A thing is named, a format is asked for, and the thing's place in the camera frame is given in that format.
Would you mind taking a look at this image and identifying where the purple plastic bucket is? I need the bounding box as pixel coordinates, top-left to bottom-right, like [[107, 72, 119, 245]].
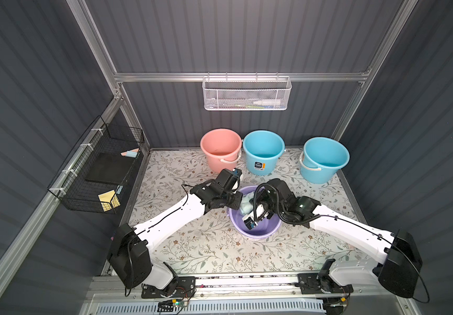
[[228, 186, 282, 239]]

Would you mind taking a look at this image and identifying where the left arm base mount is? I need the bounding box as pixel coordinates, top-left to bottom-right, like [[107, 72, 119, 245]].
[[141, 263, 196, 299]]

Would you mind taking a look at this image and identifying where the black box in basket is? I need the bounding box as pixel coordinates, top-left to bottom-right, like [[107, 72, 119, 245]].
[[85, 153, 136, 185]]

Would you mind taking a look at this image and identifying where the yellow sticky note pad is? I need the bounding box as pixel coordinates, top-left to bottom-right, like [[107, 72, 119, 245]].
[[98, 190, 121, 212]]

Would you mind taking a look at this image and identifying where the blue bucket white handle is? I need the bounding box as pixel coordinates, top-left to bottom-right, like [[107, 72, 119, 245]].
[[299, 137, 350, 185]]

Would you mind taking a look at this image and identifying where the white ventilation grille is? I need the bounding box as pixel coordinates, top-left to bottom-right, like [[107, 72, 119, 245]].
[[92, 298, 326, 314]]

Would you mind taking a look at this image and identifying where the blue bucket with label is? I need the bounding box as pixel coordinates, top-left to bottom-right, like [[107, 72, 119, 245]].
[[243, 130, 285, 176]]

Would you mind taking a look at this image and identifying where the pink plastic bucket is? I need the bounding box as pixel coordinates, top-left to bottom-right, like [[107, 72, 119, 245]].
[[200, 129, 242, 173]]

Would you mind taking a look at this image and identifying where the black wire side basket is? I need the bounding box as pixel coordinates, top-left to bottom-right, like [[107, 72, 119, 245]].
[[48, 118, 146, 215]]

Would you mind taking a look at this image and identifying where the pastel card in basket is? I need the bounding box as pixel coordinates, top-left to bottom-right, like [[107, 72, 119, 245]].
[[121, 148, 140, 158]]

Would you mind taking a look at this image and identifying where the white wire wall basket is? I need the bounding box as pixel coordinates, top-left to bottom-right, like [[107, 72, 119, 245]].
[[202, 75, 292, 111]]

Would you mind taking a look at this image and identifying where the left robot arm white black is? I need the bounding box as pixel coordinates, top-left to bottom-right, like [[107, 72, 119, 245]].
[[107, 168, 243, 296]]

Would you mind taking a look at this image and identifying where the white spray bottle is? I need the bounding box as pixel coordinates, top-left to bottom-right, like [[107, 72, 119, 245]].
[[253, 99, 282, 108]]

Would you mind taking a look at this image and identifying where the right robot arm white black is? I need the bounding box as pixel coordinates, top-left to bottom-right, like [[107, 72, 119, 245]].
[[246, 178, 423, 299]]

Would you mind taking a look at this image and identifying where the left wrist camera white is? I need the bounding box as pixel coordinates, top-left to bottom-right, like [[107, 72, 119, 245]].
[[232, 168, 243, 182]]

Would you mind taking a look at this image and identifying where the light green cloth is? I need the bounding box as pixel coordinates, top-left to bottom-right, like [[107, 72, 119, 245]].
[[239, 191, 255, 216]]

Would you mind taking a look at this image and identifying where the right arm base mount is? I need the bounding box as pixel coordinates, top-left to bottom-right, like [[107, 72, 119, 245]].
[[293, 259, 354, 295]]

